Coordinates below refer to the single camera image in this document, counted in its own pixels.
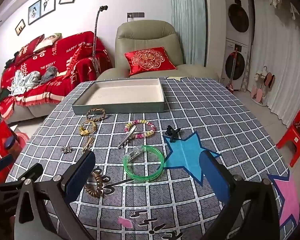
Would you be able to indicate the pink slipper rack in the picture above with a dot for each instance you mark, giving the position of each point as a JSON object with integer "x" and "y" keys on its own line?
{"x": 261, "y": 90}

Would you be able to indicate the photo print pillow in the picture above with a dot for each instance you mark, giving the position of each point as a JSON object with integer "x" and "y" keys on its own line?
{"x": 50, "y": 41}

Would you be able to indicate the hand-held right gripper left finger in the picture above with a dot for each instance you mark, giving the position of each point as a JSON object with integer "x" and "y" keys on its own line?
{"x": 80, "y": 176}

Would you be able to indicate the silver hair clip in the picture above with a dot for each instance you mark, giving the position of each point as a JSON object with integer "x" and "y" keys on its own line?
{"x": 126, "y": 137}

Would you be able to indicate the small photo frame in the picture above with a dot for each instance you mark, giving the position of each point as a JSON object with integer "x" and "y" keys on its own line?
{"x": 20, "y": 27}

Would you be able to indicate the grey clothes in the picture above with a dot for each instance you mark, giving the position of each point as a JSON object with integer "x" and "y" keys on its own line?
{"x": 50, "y": 75}

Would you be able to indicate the green translucent bangle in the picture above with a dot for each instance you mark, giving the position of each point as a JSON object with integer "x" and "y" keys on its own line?
{"x": 160, "y": 163}

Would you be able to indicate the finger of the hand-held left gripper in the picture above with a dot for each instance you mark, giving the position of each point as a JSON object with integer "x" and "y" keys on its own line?
{"x": 3, "y": 162}

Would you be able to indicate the grey checked tray box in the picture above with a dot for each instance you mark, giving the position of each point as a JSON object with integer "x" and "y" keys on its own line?
{"x": 215, "y": 120}

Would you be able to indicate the red striped cushion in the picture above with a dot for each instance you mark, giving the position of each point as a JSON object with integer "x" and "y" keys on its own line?
{"x": 76, "y": 60}

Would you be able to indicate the red plastic stool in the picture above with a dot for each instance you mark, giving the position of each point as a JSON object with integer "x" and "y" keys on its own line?
{"x": 295, "y": 132}

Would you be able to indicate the white dryer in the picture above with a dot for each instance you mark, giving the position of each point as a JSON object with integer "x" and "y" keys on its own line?
{"x": 238, "y": 20}

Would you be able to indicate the red gift box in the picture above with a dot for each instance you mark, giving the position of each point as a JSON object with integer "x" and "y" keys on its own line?
{"x": 1, "y": 135}

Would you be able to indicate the red embroidered cushion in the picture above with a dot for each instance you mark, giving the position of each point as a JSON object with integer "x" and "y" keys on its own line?
{"x": 150, "y": 60}

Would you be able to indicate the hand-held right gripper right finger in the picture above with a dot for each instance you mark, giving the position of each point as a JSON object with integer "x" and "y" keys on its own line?
{"x": 213, "y": 177}

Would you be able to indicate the round red mat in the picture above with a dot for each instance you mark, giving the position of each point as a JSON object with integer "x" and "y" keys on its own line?
{"x": 22, "y": 140}

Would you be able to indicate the red printed sofa blanket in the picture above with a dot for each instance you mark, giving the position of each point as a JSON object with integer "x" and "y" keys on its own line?
{"x": 72, "y": 55}

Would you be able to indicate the silver phone stand pole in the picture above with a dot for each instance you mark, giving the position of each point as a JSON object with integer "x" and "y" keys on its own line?
{"x": 95, "y": 35}

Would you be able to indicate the wall switch panel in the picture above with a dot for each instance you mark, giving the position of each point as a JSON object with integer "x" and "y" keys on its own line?
{"x": 135, "y": 15}

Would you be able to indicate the white sheer curtain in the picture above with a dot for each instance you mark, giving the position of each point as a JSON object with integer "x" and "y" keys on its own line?
{"x": 285, "y": 67}

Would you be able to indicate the light blue clothes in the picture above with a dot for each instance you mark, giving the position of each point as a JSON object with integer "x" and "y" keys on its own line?
{"x": 25, "y": 81}

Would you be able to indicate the double photo frame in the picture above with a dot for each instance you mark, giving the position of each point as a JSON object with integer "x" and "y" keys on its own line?
{"x": 41, "y": 7}

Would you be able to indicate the red rectangular pillow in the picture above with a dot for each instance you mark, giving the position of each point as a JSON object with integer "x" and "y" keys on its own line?
{"x": 27, "y": 50}

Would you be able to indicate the silver rings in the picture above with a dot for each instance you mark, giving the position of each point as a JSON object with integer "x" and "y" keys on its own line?
{"x": 66, "y": 150}

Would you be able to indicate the black claw clip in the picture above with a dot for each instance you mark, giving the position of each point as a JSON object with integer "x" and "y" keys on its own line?
{"x": 170, "y": 133}

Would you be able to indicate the green recliner armchair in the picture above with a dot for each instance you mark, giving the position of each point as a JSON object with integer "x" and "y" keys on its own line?
{"x": 145, "y": 35}

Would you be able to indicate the red mop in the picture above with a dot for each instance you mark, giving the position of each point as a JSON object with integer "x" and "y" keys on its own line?
{"x": 232, "y": 75}

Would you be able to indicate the light blue curtain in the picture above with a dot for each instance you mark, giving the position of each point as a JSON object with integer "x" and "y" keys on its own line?
{"x": 187, "y": 17}

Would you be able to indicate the grey sofa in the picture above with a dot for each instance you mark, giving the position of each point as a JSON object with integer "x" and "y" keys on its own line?
{"x": 32, "y": 112}

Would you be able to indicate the grey shallow tray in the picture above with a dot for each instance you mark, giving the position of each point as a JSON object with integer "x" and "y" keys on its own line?
{"x": 125, "y": 93}

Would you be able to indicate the white washing machine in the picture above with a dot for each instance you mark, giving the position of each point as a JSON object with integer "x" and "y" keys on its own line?
{"x": 233, "y": 65}

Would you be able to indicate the gold hair clip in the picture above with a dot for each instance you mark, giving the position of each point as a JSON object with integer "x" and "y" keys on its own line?
{"x": 88, "y": 145}

